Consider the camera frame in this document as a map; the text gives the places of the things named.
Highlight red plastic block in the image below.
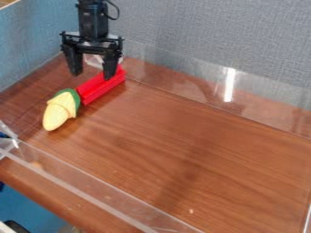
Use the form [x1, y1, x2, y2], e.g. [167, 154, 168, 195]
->
[74, 66, 125, 106]

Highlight clear acrylic front wall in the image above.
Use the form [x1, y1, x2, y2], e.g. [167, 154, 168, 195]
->
[8, 141, 204, 233]

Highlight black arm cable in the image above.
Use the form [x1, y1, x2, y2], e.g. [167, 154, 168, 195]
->
[101, 0, 121, 21]

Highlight clear acrylic corner bracket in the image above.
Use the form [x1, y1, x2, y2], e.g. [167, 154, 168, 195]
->
[82, 35, 125, 69]

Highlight clear acrylic back wall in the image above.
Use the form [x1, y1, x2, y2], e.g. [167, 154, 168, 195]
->
[123, 40, 311, 140]

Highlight clear acrylic wall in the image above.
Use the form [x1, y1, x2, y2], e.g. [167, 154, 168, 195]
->
[123, 40, 311, 140]
[8, 141, 204, 233]

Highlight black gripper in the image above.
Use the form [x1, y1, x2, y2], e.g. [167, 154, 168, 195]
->
[60, 31, 124, 80]

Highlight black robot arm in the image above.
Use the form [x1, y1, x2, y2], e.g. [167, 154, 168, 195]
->
[60, 0, 124, 81]

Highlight clear acrylic front bracket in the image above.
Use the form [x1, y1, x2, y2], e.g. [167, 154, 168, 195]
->
[0, 120, 22, 160]

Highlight yellow green toy corn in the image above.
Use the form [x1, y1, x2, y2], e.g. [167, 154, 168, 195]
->
[42, 88, 80, 131]

